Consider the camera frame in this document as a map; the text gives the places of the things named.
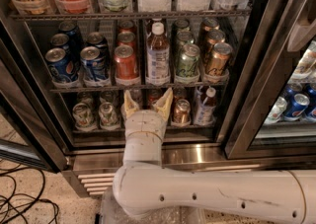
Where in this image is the front green can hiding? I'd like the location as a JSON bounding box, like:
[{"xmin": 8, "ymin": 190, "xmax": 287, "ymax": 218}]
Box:
[{"xmin": 175, "ymin": 43, "xmax": 200, "ymax": 84}]

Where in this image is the left fridge door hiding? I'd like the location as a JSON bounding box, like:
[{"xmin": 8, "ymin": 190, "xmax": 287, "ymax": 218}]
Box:
[{"xmin": 0, "ymin": 24, "xmax": 67, "ymax": 173}]

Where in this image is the middle green can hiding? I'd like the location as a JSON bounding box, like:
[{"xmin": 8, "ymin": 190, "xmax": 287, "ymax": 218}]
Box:
[{"xmin": 175, "ymin": 31, "xmax": 195, "ymax": 56}]

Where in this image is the bottom tea bottle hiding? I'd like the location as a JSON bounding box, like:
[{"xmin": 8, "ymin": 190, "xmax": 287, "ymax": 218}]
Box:
[{"xmin": 194, "ymin": 87, "xmax": 216, "ymax": 125}]

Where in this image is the white can behind door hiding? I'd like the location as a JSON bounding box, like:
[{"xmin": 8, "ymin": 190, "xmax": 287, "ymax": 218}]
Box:
[{"xmin": 264, "ymin": 97, "xmax": 287, "ymax": 124}]

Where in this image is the brown tea bottle white cap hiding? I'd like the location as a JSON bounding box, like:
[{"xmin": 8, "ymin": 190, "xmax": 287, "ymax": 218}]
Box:
[{"xmin": 146, "ymin": 22, "xmax": 170, "ymax": 86}]

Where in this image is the rear gold can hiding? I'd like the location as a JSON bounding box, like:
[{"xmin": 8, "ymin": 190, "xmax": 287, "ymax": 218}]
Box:
[{"xmin": 199, "ymin": 17, "xmax": 220, "ymax": 38}]

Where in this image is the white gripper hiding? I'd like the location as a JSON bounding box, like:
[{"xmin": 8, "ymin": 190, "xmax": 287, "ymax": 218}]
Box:
[{"xmin": 123, "ymin": 88, "xmax": 173, "ymax": 139}]

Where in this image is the clear plastic bin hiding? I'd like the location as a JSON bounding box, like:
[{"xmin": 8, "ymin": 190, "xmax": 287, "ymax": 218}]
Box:
[{"xmin": 99, "ymin": 188, "xmax": 206, "ymax": 224}]

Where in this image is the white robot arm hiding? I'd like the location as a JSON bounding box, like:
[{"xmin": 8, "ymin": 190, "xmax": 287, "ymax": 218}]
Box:
[{"xmin": 113, "ymin": 89, "xmax": 316, "ymax": 224}]

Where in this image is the bottom gold can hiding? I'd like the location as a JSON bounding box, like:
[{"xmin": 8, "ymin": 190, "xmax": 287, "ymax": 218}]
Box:
[{"xmin": 172, "ymin": 99, "xmax": 191, "ymax": 125}]

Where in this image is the right fridge glass door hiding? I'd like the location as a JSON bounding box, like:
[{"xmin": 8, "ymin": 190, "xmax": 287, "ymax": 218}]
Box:
[{"xmin": 217, "ymin": 0, "xmax": 316, "ymax": 162}]

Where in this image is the rear left pepsi can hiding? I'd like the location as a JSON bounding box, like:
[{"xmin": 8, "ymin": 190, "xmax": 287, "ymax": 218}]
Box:
[{"xmin": 58, "ymin": 21, "xmax": 84, "ymax": 57}]

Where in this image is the front gold can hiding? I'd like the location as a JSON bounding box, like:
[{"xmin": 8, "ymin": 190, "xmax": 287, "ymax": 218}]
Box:
[{"xmin": 205, "ymin": 42, "xmax": 233, "ymax": 77}]

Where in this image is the red coke can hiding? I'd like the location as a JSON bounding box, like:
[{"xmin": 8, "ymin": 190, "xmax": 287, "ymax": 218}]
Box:
[
  {"xmin": 117, "ymin": 32, "xmax": 137, "ymax": 52},
  {"xmin": 118, "ymin": 20, "xmax": 137, "ymax": 34},
  {"xmin": 114, "ymin": 45, "xmax": 140, "ymax": 86}
]

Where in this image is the steel fridge bottom grille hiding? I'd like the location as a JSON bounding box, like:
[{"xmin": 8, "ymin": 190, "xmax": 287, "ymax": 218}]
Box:
[{"xmin": 62, "ymin": 144, "xmax": 316, "ymax": 197}]

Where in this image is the gold can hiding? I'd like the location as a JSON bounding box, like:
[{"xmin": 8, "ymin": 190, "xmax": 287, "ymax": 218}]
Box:
[
  {"xmin": 205, "ymin": 42, "xmax": 233, "ymax": 77},
  {"xmin": 199, "ymin": 17, "xmax": 220, "ymax": 38},
  {"xmin": 203, "ymin": 29, "xmax": 226, "ymax": 64},
  {"xmin": 172, "ymin": 99, "xmax": 191, "ymax": 125}
]

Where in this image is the pepsi can behind door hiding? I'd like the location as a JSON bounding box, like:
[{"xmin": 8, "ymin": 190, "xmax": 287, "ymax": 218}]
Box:
[{"xmin": 283, "ymin": 94, "xmax": 310, "ymax": 121}]

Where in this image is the rear green can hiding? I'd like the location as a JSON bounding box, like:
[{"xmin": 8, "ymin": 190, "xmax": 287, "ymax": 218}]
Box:
[{"xmin": 173, "ymin": 19, "xmax": 191, "ymax": 34}]

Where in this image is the middle gold can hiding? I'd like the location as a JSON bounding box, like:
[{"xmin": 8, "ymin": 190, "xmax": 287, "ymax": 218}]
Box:
[{"xmin": 203, "ymin": 29, "xmax": 226, "ymax": 64}]

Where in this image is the bottom far left can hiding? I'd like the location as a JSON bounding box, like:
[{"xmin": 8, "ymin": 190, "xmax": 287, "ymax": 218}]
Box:
[{"xmin": 72, "ymin": 103, "xmax": 97, "ymax": 131}]

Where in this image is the front left pepsi can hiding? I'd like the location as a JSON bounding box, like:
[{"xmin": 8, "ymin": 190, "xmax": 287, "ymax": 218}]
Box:
[{"xmin": 44, "ymin": 47, "xmax": 79, "ymax": 88}]

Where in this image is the middle left pepsi can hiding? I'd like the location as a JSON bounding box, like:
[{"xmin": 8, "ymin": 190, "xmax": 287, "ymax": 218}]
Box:
[{"xmin": 50, "ymin": 34, "xmax": 70, "ymax": 52}]

